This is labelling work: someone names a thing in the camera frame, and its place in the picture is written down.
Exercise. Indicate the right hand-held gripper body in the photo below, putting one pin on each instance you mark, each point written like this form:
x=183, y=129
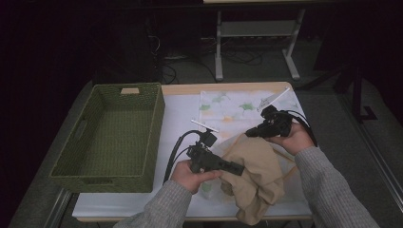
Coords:
x=275, y=123

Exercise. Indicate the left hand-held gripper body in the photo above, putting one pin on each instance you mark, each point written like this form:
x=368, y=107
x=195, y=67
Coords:
x=202, y=155

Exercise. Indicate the beige cloth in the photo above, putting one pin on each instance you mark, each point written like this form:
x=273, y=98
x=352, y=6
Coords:
x=256, y=177

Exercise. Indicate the leaf-print mesh laundry bag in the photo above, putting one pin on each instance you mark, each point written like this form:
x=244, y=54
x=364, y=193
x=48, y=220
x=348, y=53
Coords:
x=234, y=110

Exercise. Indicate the green woven basket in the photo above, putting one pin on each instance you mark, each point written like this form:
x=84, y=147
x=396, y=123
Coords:
x=111, y=126

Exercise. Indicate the person's left hand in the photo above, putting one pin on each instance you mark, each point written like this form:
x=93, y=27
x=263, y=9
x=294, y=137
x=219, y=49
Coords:
x=190, y=175

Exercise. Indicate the person's right hand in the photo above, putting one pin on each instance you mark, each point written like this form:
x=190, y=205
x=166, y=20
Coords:
x=296, y=139

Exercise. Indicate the black metal stand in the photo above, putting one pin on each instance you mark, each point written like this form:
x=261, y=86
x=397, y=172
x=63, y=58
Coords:
x=356, y=91

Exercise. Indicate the white metal desk frame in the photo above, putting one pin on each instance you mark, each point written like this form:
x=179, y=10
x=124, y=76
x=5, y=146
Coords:
x=256, y=28

